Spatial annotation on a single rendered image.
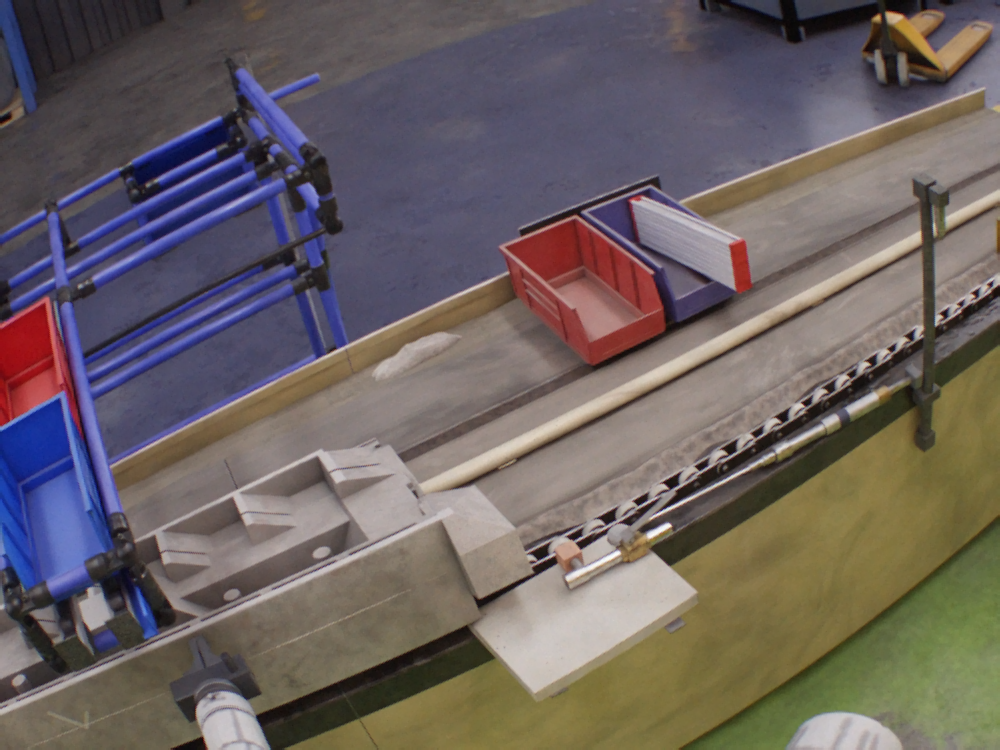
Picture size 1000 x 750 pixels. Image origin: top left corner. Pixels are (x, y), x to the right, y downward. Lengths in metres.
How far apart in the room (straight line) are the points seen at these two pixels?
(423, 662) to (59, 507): 0.65
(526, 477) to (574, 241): 0.65
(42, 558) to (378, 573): 0.55
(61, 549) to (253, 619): 0.33
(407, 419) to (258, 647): 0.78
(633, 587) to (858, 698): 0.96
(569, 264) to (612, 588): 0.97
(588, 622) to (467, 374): 0.78
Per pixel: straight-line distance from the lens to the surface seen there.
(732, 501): 1.90
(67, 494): 1.66
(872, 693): 2.54
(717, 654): 2.18
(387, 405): 2.31
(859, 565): 2.35
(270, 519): 1.84
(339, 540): 1.80
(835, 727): 0.90
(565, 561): 1.77
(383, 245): 4.50
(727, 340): 2.23
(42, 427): 1.66
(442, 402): 2.27
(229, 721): 1.39
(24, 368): 1.95
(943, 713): 2.51
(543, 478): 2.04
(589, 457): 2.06
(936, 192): 1.85
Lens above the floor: 2.08
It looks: 36 degrees down
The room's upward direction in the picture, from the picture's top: 15 degrees counter-clockwise
